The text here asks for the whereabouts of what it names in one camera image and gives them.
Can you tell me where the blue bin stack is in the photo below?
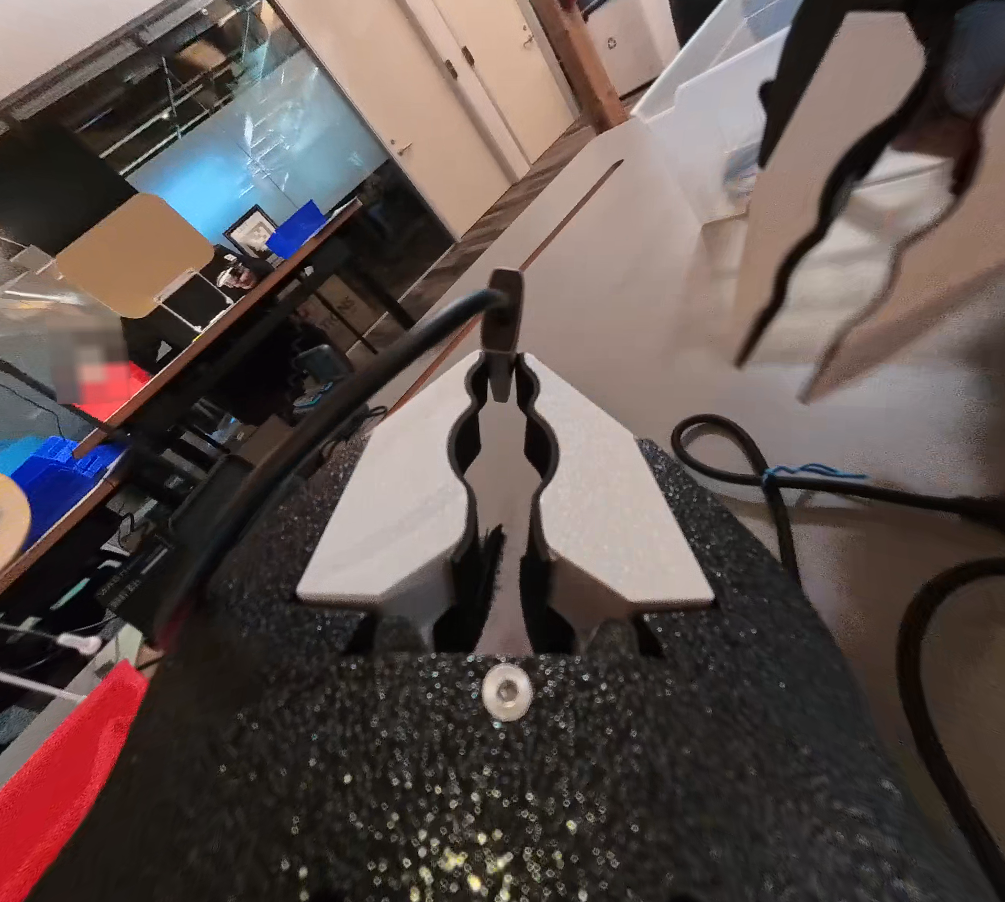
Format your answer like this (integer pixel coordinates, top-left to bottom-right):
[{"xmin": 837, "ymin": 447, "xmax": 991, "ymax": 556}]
[{"xmin": 0, "ymin": 435, "xmax": 132, "ymax": 551}]

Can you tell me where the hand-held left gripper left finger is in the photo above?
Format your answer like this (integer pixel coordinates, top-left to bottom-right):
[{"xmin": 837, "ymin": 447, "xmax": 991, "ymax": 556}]
[{"xmin": 295, "ymin": 351, "xmax": 486, "ymax": 645}]

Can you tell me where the white cable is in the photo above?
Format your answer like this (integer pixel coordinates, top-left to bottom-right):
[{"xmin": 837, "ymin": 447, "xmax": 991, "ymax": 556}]
[{"xmin": 0, "ymin": 619, "xmax": 105, "ymax": 705}]

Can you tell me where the white plastic bin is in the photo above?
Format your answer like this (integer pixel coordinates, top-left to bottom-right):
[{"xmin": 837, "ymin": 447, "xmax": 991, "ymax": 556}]
[{"xmin": 632, "ymin": 0, "xmax": 873, "ymax": 224}]

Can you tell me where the beige rounded board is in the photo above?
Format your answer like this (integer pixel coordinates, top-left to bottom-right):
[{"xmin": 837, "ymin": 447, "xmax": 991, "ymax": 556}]
[{"xmin": 55, "ymin": 193, "xmax": 215, "ymax": 320}]

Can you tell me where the large red bin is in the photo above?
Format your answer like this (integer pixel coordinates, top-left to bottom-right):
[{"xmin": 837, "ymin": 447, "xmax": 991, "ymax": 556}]
[{"xmin": 0, "ymin": 659, "xmax": 152, "ymax": 902}]

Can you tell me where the wooden post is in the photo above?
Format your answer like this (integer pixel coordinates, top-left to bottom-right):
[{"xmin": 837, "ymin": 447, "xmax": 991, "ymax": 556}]
[{"xmin": 481, "ymin": 0, "xmax": 629, "ymax": 133}]

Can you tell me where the framed printed tag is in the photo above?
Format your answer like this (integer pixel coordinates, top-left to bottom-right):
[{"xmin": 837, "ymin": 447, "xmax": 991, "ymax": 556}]
[{"xmin": 224, "ymin": 205, "xmax": 277, "ymax": 258}]

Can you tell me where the long wooden table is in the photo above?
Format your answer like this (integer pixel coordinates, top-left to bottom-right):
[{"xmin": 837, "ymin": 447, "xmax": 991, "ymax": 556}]
[{"xmin": 71, "ymin": 199, "xmax": 417, "ymax": 463}]

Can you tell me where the black screen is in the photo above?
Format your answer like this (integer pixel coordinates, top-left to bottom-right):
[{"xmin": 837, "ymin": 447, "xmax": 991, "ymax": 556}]
[{"xmin": 0, "ymin": 120, "xmax": 138, "ymax": 259}]

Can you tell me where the black device with blue trim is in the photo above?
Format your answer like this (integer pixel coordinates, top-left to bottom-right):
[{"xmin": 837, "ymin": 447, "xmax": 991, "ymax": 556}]
[{"xmin": 292, "ymin": 343, "xmax": 356, "ymax": 420}]

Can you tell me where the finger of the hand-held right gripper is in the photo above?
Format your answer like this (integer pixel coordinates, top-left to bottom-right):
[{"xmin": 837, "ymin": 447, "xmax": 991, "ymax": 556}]
[
  {"xmin": 795, "ymin": 123, "xmax": 1005, "ymax": 406},
  {"xmin": 732, "ymin": 9, "xmax": 934, "ymax": 369}
]

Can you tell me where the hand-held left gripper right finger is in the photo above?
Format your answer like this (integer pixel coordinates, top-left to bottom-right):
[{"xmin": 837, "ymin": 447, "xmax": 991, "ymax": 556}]
[{"xmin": 517, "ymin": 351, "xmax": 717, "ymax": 636}]

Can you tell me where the black hub cable with plug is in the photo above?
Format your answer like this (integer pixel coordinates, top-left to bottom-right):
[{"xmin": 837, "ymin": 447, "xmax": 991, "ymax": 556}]
[{"xmin": 153, "ymin": 268, "xmax": 524, "ymax": 652}]

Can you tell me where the black cable with blue tie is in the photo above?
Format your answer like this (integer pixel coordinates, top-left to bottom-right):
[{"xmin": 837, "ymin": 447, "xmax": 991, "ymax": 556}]
[{"xmin": 671, "ymin": 414, "xmax": 1005, "ymax": 852}]

